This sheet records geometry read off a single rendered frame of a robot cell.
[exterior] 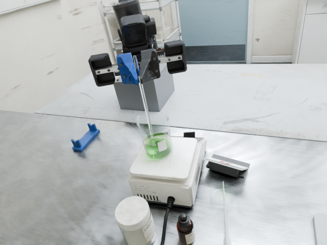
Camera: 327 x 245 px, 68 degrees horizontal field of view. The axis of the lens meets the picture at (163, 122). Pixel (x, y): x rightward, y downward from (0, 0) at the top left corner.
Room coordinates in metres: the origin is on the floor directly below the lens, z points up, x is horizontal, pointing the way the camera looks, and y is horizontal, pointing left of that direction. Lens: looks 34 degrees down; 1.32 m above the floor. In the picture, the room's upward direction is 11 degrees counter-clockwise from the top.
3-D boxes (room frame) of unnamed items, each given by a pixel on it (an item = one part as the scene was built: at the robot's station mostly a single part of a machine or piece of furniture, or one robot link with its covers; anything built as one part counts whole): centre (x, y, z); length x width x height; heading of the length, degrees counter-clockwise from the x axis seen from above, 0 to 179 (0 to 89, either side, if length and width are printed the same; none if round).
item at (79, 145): (0.61, 0.24, 0.92); 0.10 x 0.03 x 0.04; 153
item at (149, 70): (0.42, 0.01, 1.16); 0.07 x 0.04 x 0.06; 179
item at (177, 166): (0.39, 0.01, 0.98); 0.12 x 0.12 x 0.01; 68
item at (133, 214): (0.27, 0.08, 0.94); 0.06 x 0.06 x 0.08
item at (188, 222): (0.25, 0.00, 0.93); 0.03 x 0.03 x 0.07
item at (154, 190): (0.41, 0.00, 0.94); 0.22 x 0.13 x 0.08; 158
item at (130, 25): (0.50, 0.02, 1.21); 0.07 x 0.06 x 0.07; 92
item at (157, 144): (0.40, 0.02, 1.03); 0.07 x 0.06 x 0.08; 60
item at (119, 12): (0.60, 0.03, 1.20); 0.11 x 0.08 x 0.12; 0
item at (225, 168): (0.40, -0.12, 0.92); 0.09 x 0.06 x 0.04; 52
